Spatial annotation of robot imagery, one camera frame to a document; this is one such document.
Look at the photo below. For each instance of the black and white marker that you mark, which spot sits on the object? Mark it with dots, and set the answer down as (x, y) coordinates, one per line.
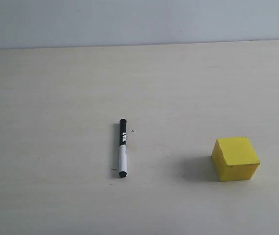
(122, 148)

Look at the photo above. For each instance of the yellow cube block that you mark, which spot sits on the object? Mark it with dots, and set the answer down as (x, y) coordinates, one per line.
(235, 159)

